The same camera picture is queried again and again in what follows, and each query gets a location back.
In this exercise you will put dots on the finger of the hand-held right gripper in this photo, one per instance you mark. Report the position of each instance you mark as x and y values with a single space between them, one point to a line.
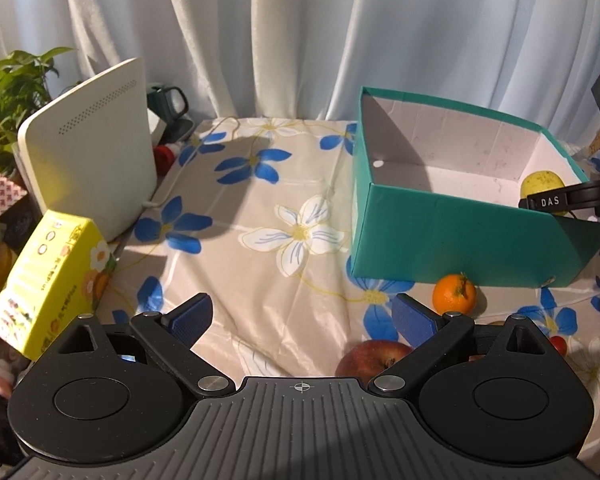
570 197

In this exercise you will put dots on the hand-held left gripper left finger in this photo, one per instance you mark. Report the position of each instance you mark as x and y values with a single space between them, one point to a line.
192 316

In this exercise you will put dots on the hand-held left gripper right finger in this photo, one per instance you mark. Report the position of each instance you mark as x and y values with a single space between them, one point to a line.
412 317

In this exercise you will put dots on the yellow lemon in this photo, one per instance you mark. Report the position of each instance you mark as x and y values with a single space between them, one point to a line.
540 182

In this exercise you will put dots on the orange tangerine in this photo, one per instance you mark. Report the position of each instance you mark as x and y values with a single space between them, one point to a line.
452 297

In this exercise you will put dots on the red apple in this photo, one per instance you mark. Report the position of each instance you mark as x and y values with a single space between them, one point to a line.
365 360

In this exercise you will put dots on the teal cardboard box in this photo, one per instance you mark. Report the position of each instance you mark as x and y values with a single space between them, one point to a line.
445 235

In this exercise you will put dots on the brown patterned bag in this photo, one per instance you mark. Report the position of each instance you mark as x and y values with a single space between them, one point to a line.
599 142

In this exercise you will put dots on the floral tablecloth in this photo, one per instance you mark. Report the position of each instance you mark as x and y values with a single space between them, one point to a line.
260 285

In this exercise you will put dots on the yellow tissue box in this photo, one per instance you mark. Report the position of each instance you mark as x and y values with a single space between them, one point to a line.
55 280

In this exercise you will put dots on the red cherry tomato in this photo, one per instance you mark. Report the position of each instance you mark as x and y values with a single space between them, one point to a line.
558 345

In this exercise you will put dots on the small red object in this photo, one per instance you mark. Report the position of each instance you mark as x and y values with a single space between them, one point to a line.
164 157

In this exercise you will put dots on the white router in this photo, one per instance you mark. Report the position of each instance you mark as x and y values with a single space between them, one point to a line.
90 150

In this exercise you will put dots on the dark green mug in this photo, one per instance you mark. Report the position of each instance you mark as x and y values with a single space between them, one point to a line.
167 105

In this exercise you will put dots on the green potted plant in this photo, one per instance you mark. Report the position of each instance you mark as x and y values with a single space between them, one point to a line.
10 95

